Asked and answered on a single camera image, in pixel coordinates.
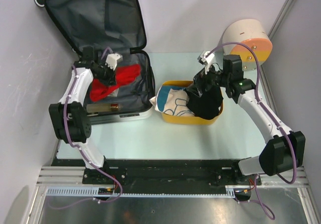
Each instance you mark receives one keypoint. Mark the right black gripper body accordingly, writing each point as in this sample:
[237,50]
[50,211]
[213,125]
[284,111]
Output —
[212,78]

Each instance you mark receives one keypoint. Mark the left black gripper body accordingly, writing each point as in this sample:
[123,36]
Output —
[106,74]

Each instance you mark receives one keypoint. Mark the red item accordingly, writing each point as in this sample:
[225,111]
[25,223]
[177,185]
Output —
[124,76]

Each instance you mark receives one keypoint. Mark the dark grey garment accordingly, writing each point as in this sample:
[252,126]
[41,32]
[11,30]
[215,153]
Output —
[208,105]

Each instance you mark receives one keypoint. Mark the cream and teal knit sweater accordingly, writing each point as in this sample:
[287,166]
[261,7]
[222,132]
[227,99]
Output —
[172,100]

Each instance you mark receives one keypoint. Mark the yellow plastic basket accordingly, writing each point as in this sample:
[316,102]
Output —
[187,120]

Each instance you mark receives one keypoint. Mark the space print kids suitcase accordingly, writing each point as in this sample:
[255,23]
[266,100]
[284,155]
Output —
[117,24]

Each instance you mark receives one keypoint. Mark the round pastel drawer box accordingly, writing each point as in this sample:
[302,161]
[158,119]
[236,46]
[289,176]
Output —
[251,33]

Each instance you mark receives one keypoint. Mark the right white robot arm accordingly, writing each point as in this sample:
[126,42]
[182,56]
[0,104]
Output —
[284,149]

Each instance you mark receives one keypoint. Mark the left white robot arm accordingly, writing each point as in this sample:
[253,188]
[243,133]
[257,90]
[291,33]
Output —
[69,117]

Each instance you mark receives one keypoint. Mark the small white barcode box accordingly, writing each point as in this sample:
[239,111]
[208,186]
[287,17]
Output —
[115,93]

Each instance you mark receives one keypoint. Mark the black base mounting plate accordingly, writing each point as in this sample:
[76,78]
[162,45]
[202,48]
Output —
[167,176]

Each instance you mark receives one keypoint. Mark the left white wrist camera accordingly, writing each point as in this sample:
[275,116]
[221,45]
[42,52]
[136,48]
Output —
[112,60]

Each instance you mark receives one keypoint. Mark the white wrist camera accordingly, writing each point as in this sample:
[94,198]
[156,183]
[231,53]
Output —
[207,60]
[112,60]

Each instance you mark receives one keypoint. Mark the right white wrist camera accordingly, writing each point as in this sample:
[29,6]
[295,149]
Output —
[207,60]

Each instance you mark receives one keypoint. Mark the white slotted cable duct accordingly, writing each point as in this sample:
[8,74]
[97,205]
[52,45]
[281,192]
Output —
[103,192]

